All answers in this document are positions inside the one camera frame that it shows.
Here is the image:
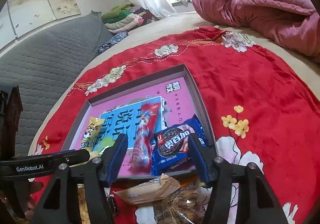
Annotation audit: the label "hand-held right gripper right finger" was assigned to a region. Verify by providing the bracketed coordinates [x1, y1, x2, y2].
[189, 134, 288, 224]

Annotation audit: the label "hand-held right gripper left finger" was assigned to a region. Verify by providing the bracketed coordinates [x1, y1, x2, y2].
[30, 134, 128, 224]

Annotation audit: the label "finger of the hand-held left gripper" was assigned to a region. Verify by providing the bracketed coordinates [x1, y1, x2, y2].
[49, 149, 91, 165]

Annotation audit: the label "green snack packet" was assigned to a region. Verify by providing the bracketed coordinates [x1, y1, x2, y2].
[86, 139, 118, 159]

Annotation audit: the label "yellow cartoon snack packet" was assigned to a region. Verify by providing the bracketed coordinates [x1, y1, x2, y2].
[80, 116, 105, 151]

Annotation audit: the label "blue cookie packet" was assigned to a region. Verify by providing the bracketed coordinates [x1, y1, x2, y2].
[150, 114, 209, 177]

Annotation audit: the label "red stick snack packet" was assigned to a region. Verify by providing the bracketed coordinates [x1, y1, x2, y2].
[129, 102, 160, 171]

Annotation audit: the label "tan snack packet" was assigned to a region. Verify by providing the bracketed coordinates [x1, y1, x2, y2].
[114, 173, 181, 205]

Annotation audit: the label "clear puffed corn snack packet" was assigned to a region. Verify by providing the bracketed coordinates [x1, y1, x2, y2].
[76, 184, 88, 224]

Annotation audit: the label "clear nut packet orange label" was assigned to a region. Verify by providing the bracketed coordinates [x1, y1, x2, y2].
[152, 176, 213, 224]

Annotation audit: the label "grey cardboard box pink inside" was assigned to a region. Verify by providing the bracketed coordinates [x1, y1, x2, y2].
[61, 64, 218, 179]

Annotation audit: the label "person's left hand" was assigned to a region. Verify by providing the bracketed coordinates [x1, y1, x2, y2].
[24, 181, 45, 215]

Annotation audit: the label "small dark chocolate packet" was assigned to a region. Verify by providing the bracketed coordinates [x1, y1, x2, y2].
[106, 195, 119, 216]

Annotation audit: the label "dark wooden cabinet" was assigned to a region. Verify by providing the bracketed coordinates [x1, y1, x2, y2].
[0, 84, 23, 157]

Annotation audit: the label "red floral blanket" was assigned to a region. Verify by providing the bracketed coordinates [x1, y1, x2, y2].
[29, 26, 320, 224]

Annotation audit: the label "grey quilted pad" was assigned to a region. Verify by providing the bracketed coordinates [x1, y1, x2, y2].
[0, 10, 114, 157]

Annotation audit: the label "blue patterned cloth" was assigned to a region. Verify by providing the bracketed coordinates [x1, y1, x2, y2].
[97, 32, 129, 55]

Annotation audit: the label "bed with beige sheet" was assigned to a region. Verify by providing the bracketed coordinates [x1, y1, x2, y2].
[27, 11, 320, 154]

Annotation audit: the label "stack of folded clothes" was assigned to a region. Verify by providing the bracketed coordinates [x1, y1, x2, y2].
[101, 2, 160, 34]

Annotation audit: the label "pink quilted duvet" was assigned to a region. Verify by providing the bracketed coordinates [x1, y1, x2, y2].
[192, 0, 320, 63]

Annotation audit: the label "wall painting panels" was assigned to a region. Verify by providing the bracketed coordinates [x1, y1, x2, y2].
[0, 0, 82, 50]

